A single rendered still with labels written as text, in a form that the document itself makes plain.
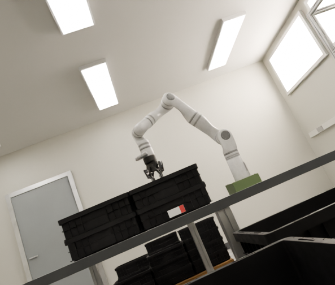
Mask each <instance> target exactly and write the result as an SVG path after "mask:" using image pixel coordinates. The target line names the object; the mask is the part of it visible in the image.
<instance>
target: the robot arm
mask: <svg viewBox="0 0 335 285"><path fill-rule="evenodd" d="M173 107H175V108H176V109H178V110H179V111H180V112H181V114H182V115H183V117H184V118H185V120H186V121H187V122H188V123H189V124H191V125H192V126H194V127H195V128H197V129H199V130H200V131H202V132H203V133H205V134H207V135H208V136H209V137H210V138H212V139H213V140H214V141H216V142H217V143H218V144H220V145H221V146H222V148H223V155H224V157H225V159H226V161H227V164H228V166H229V168H230V171H231V173H232V175H233V177H234V180H235V182H237V181H239V180H241V179H244V178H246V177H248V176H251V175H250V173H249V171H248V168H247V166H246V163H245V162H243V160H242V158H241V156H240V154H239V152H238V149H237V144H236V142H235V140H234V137H233V135H232V133H231V131H230V130H228V129H225V128H224V129H221V130H219V129H217V128H216V127H214V126H213V125H212V124H211V123H210V122H209V121H208V120H207V119H206V118H205V117H204V116H203V115H202V114H200V113H199V112H197V111H195V110H194V109H192V108H191V107H190V106H188V105H187V104H185V103H184V102H183V101H182V100H180V99H179V98H178V97H177V96H175V95H174V94H172V93H169V92H167V93H165V94H164V95H163V98H162V100H161V103H160V105H159V106H158V108H157V109H156V110H154V111H152V112H150V113H149V114H147V115H146V116H145V117H144V118H143V119H142V120H141V121H140V122H139V123H137V124H136V125H135V127H134V129H133V130H132V137H133V139H134V141H135V142H136V143H137V145H138V147H139V150H140V152H141V154H140V155H139V156H137V157H136V158H135V160H136V161H139V160H141V159H143V161H144V164H145V165H146V170H144V173H145V175H146V177H147V178H148V179H151V181H154V180H155V178H154V171H157V173H158V174H159V177H160V178H162V177H163V174H162V172H163V171H164V167H163V162H162V161H157V158H156V156H155V153H154V151H153V149H152V147H151V145H150V143H149V140H148V139H145V138H144V136H143V135H144V133H145V132H146V131H147V130H148V129H149V128H151V127H152V126H153V125H154V124H155V123H156V122H157V121H158V120H159V119H160V118H161V117H162V116H163V115H164V114H166V113H167V112H169V111H170V110H172V109H173ZM158 166H159V167H158Z"/></svg>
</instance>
